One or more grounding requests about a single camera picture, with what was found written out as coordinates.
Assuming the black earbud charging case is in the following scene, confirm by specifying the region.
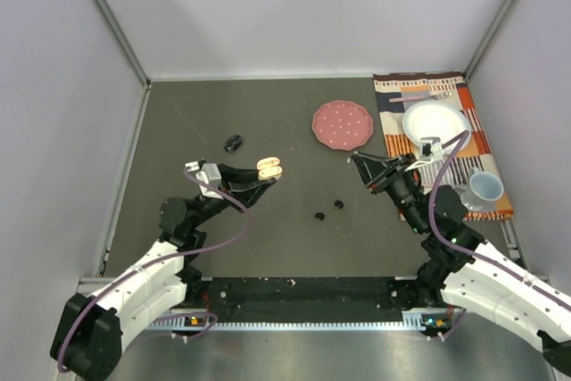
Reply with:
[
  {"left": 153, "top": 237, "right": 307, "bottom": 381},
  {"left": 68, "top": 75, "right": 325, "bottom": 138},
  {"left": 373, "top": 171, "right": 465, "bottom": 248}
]
[{"left": 223, "top": 135, "right": 243, "bottom": 153}]

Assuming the light blue cup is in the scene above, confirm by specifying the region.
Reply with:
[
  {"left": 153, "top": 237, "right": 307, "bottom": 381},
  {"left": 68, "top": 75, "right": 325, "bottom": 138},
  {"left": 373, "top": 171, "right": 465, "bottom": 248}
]
[{"left": 460, "top": 167, "right": 504, "bottom": 212}]

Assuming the white paper plate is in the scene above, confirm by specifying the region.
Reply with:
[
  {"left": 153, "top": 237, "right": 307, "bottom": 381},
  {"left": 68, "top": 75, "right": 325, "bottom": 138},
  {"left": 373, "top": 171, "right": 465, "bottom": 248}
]
[{"left": 401, "top": 101, "right": 472, "bottom": 150}]

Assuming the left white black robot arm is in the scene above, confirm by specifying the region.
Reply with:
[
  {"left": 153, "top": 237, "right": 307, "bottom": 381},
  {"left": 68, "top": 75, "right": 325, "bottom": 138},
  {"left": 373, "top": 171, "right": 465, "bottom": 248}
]
[{"left": 50, "top": 156, "right": 283, "bottom": 380}]

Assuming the cream earbud charging case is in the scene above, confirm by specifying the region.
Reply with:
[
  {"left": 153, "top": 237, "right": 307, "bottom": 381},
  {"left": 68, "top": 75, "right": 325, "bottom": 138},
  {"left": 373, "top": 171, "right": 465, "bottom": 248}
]
[{"left": 256, "top": 156, "right": 283, "bottom": 180}]

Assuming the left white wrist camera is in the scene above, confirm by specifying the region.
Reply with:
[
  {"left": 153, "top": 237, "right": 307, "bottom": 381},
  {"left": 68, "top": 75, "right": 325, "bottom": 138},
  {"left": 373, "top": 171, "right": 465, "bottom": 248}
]
[{"left": 184, "top": 161, "right": 223, "bottom": 199}]

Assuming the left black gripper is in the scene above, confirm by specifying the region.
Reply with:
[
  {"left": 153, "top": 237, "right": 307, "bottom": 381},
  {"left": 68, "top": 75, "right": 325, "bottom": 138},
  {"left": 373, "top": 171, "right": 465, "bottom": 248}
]
[{"left": 189, "top": 163, "right": 276, "bottom": 229}]

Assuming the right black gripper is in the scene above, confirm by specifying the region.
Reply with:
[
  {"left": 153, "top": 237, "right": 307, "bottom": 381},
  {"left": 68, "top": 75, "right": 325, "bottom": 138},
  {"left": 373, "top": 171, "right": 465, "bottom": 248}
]
[{"left": 350, "top": 152, "right": 427, "bottom": 234}]

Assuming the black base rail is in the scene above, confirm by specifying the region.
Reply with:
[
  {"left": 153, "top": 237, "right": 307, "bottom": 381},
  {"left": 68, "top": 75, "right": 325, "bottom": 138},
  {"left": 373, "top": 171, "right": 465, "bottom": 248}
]
[{"left": 198, "top": 277, "right": 426, "bottom": 323}]

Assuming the pink handled utensil upper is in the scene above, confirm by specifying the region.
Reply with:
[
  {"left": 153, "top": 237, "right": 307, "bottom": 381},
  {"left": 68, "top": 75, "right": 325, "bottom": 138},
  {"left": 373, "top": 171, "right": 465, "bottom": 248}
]
[{"left": 389, "top": 95, "right": 431, "bottom": 103}]

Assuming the aluminium frame profile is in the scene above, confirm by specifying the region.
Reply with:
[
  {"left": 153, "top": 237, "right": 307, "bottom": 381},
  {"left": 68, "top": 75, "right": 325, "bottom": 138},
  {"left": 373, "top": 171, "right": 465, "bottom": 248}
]
[{"left": 57, "top": 273, "right": 567, "bottom": 381}]

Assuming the pink dotted plate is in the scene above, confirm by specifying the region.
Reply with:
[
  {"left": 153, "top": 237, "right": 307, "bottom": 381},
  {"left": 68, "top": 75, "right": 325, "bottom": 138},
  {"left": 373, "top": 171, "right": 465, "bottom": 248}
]
[{"left": 311, "top": 100, "right": 374, "bottom": 152}]

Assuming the grey slotted cable duct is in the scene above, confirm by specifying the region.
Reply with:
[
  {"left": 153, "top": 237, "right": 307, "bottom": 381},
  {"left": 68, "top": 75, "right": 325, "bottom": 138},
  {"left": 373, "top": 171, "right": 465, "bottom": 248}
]
[{"left": 145, "top": 310, "right": 451, "bottom": 335}]

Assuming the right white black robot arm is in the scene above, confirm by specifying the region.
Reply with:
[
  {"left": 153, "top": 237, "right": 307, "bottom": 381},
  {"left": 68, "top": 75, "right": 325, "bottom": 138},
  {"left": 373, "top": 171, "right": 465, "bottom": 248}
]
[{"left": 349, "top": 152, "right": 570, "bottom": 375}]

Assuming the patterned orange cloth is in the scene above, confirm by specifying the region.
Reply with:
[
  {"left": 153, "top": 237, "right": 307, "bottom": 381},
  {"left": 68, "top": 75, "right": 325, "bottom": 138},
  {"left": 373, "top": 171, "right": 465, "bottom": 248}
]
[{"left": 372, "top": 70, "right": 515, "bottom": 221}]

